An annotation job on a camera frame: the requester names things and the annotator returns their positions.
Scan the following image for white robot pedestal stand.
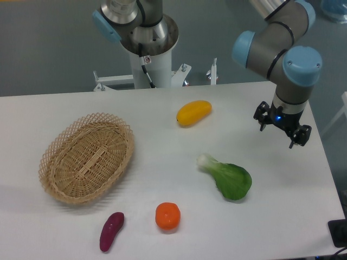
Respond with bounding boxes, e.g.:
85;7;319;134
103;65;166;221
92;48;220;92

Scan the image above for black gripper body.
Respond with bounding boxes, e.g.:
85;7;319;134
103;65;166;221
267;102;305;136

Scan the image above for black cable on pedestal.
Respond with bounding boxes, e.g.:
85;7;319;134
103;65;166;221
137;42;157;89

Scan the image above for yellow mango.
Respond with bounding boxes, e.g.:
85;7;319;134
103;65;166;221
176;100;212;127

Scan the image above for woven wicker basket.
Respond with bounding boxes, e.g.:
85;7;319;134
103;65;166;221
38;113;134;205

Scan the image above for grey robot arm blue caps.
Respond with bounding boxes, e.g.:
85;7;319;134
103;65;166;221
92;1;322;146

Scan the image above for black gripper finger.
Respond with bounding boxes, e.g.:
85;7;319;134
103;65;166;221
289;125;312;148
253;101;271;132

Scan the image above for blue object top right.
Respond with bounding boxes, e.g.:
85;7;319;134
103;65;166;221
320;0;346;24

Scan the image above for orange fruit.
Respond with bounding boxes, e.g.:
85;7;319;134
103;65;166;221
155;202;181;231

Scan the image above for black device at table edge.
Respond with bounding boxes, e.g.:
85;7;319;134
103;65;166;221
328;219;346;248

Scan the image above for green bok choy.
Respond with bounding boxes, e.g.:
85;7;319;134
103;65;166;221
197;154;253;200

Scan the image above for purple sweet potato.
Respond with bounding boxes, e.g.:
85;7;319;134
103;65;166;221
99;212;125;252

